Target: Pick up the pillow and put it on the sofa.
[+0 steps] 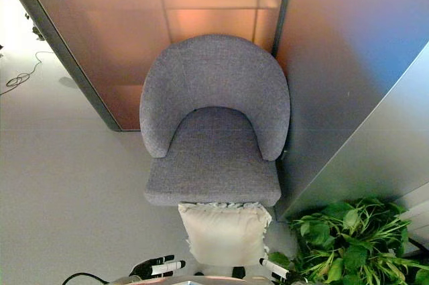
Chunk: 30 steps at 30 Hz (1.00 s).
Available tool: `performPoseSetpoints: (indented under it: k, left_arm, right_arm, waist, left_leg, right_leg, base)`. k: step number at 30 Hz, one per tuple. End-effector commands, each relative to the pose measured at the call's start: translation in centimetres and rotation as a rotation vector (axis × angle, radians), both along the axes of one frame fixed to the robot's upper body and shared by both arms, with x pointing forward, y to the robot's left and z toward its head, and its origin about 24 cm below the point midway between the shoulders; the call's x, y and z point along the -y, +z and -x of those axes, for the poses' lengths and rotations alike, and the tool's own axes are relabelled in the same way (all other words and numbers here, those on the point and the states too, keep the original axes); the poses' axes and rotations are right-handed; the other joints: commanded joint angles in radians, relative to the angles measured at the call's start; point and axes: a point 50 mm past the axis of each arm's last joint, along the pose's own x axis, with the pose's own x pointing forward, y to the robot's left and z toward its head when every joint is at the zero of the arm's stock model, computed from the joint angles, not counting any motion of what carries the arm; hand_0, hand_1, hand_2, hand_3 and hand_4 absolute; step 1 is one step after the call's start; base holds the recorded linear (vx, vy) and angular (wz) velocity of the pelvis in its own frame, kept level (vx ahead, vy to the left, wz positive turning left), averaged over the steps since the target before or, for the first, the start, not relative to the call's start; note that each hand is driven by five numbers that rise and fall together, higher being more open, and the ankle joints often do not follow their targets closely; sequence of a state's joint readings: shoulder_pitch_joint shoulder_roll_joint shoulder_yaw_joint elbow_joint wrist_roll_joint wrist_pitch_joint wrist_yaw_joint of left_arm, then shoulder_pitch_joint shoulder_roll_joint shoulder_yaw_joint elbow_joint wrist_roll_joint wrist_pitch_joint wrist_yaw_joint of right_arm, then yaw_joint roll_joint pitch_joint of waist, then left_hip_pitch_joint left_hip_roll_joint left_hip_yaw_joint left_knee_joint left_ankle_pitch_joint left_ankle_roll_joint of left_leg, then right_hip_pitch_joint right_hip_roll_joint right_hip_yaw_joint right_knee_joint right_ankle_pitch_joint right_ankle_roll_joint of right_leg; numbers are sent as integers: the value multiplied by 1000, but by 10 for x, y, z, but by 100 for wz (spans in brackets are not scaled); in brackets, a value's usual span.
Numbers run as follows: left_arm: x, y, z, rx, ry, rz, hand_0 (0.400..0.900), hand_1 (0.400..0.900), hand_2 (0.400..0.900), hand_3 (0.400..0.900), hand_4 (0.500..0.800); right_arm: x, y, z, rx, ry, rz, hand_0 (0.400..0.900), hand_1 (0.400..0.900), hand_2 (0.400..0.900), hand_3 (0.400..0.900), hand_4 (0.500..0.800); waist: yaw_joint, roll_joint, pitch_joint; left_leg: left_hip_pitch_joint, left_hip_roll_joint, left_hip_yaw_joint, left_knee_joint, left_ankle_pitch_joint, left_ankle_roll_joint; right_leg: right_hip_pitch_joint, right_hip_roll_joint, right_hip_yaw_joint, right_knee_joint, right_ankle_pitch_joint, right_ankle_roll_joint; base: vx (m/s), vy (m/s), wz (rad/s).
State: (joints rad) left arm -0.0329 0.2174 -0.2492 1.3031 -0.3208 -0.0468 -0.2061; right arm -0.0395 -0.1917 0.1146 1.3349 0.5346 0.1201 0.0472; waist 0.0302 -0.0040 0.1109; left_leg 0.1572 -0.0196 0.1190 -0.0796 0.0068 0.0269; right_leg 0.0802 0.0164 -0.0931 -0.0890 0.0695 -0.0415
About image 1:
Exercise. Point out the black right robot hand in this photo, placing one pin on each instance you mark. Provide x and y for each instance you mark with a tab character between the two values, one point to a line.
273	266

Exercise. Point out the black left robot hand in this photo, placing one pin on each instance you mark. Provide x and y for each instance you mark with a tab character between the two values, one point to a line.
157	267

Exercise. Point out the cream fringed square pillow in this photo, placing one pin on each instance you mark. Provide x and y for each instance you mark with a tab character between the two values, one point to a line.
224	234

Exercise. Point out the black left robot foot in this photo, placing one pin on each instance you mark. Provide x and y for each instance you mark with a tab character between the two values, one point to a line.
199	273

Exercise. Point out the green leafy potted plant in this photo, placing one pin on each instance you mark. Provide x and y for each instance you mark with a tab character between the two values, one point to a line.
348	251

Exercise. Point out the grey fabric tub armchair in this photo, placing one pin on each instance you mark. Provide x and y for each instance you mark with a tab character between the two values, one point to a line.
214	151

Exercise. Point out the black wheeled chair base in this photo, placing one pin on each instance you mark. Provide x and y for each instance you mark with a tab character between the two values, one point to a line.
1	50
36	30

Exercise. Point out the grey metal partition post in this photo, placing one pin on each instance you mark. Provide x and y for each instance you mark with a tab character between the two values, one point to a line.
63	50
284	6

